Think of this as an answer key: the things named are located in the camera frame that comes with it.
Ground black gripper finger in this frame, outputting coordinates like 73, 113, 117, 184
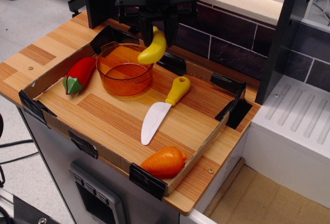
163, 15, 178, 47
139, 19, 153, 46

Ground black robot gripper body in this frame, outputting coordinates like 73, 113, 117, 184
115, 0, 199, 28

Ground yellow toy banana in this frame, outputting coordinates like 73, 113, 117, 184
138, 26, 167, 64

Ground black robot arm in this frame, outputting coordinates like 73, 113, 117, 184
115, 0, 199, 47

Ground cardboard fence with black tape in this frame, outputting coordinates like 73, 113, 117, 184
19, 26, 257, 212

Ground orange transparent plastic pot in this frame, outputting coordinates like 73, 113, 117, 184
96, 42, 153, 97

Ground red toy chili pepper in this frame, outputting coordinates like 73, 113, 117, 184
62, 57, 96, 95

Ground orange toy carrot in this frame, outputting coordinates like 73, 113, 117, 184
140, 147, 187, 179

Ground white toy sink drainboard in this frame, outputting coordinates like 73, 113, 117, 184
251, 76, 329, 164

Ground grey toy oven front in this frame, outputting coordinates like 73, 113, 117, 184
69, 162, 126, 223

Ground yellow handled toy knife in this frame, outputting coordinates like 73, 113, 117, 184
141, 76, 191, 146

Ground black vertical post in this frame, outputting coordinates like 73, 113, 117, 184
255, 0, 310, 105

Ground black cable on floor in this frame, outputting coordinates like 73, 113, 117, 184
0, 139, 39, 188

